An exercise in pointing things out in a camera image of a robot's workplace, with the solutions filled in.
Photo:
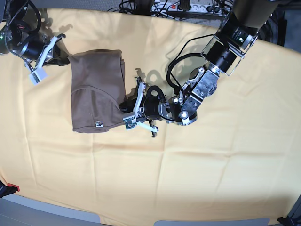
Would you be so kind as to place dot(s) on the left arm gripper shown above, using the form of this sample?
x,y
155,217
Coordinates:
x,y
152,101

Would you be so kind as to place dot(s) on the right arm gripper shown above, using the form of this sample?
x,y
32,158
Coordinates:
x,y
32,49

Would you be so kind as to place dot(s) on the brown T-shirt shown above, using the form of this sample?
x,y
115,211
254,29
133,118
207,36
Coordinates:
x,y
97,90

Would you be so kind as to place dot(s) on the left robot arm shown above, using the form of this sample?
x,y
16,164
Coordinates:
x,y
235,35

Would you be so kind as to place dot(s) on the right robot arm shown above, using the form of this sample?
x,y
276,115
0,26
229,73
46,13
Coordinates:
x,y
22,19

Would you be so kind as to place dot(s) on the yellow table cloth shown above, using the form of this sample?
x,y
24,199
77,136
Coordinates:
x,y
241,159

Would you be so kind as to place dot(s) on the white power strip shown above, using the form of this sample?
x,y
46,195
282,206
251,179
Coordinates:
x,y
216,8

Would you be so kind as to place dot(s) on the red black clamp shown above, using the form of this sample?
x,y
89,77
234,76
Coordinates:
x,y
8,189

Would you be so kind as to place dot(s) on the grey chair back left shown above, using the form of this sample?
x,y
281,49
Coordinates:
x,y
53,209

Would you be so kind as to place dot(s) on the black tripod foot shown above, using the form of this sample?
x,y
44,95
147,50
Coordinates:
x,y
290,221

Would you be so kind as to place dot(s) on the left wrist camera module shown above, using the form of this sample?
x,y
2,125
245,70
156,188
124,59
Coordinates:
x,y
130,122

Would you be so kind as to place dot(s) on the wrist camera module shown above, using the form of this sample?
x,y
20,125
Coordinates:
x,y
130,122
38,75

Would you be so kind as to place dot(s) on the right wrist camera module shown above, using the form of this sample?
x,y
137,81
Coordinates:
x,y
38,75

